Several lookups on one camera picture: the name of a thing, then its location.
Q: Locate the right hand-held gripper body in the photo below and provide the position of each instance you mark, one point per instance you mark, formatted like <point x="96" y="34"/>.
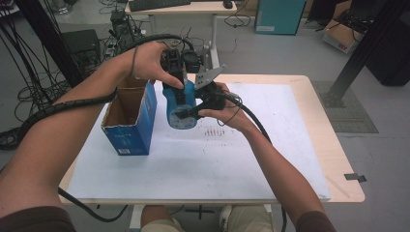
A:
<point x="211" y="93"/>

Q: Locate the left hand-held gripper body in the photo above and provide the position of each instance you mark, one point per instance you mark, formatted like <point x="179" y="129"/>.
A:
<point x="175" y="63"/>

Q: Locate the blue bottle with white cap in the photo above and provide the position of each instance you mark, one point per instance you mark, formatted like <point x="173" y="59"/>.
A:
<point x="170" y="106"/>

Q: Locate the blue cardboard box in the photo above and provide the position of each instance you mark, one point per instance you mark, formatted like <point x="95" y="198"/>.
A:
<point x="129" y="138"/>

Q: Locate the person's left hand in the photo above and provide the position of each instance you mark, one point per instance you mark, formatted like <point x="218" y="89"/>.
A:
<point x="148" y="63"/>

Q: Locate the person's right hand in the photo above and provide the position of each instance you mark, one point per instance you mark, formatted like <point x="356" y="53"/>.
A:
<point x="233" y="114"/>

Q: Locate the white paper sheet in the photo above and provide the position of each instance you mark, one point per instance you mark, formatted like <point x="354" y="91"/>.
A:
<point x="209" y="167"/>

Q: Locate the black keyboard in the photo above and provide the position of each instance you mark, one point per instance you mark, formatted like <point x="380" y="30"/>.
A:
<point x="158" y="5"/>

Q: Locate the white desk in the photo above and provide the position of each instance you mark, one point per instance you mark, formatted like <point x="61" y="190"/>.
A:
<point x="206" y="7"/>

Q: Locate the black electronic device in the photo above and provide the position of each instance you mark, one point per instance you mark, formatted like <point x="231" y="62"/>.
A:
<point x="118" y="19"/>

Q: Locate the black computer mouse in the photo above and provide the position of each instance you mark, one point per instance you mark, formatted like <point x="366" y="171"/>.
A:
<point x="228" y="4"/>

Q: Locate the black computer tower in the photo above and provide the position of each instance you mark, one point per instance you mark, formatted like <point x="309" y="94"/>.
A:
<point x="80" y="43"/>

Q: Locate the teal box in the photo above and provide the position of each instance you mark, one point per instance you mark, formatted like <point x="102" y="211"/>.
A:
<point x="278" y="16"/>

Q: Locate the white table leg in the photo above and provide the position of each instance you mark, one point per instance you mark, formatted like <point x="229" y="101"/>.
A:
<point x="268" y="208"/>
<point x="136" y="217"/>

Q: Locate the brown cardboard box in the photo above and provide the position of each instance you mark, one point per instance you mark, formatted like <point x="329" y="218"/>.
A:
<point x="340" y="40"/>

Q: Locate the grey floor mat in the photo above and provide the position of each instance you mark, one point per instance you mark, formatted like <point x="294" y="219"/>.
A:
<point x="357" y="112"/>

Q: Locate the black tape strip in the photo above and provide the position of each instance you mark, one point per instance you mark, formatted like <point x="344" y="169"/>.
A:
<point x="354" y="177"/>

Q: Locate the person's brown right sleeve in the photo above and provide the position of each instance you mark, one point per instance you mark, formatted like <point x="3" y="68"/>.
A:
<point x="314" y="224"/>

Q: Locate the person's brown sleeve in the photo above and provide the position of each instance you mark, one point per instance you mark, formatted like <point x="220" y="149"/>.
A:
<point x="314" y="224"/>
<point x="35" y="220"/>

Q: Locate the black cabinet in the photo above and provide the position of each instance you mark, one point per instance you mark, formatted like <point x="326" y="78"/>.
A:
<point x="393" y="58"/>

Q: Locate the person's brown left sleeve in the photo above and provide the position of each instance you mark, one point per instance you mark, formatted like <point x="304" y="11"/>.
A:
<point x="35" y="220"/>

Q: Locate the black metal post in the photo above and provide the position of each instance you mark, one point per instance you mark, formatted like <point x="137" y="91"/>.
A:
<point x="48" y="38"/>
<point x="364" y="51"/>

